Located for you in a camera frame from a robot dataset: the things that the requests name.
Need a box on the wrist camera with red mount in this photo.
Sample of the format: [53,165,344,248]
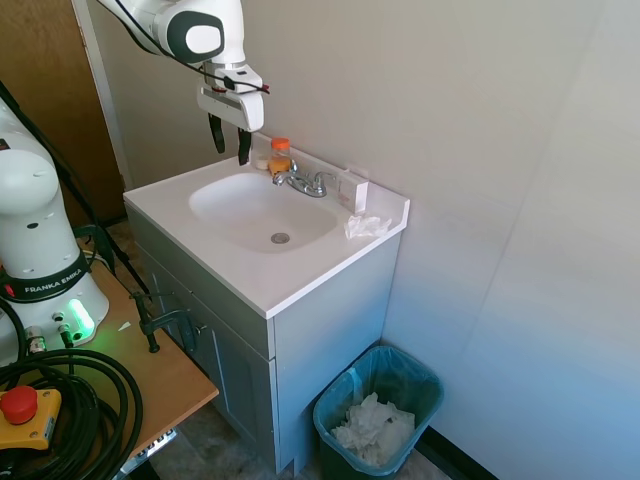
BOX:
[214,67,272,96]

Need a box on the coiled thick black cable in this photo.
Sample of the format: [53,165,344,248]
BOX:
[0,298,145,480]

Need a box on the dark green trash bin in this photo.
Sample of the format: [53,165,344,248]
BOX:
[313,345,445,475]

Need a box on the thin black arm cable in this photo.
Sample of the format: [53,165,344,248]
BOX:
[107,0,272,95]

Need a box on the blue plastic bin liner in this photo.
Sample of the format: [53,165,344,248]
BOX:
[313,345,445,447]

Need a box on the white tissue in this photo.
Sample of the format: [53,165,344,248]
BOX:
[343,214,393,241]

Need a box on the pile of used white tissues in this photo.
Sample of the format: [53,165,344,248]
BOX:
[330,392,417,460]

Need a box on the white cardboard box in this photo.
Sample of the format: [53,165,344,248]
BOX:
[335,168,370,214]

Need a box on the white vanity sink top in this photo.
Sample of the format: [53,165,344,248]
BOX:
[122,132,411,320]

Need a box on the orange-capped clear bottle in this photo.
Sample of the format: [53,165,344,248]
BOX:
[267,137,292,177]

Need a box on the yellow emergency stop box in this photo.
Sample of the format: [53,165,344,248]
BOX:
[0,385,63,451]

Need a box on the chrome two-handle faucet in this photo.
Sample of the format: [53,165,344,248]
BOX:
[272,158,337,199]

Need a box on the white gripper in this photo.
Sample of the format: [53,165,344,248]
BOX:
[196,84,266,167]

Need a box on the black metal clamp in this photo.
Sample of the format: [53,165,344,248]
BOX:
[129,290,199,354]

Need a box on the grey vanity cabinet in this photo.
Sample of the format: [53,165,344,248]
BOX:
[125,207,401,476]

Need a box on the black baseboard strip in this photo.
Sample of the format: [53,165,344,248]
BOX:
[414,424,506,480]

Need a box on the wooden table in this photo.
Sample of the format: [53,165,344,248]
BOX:
[0,263,220,480]

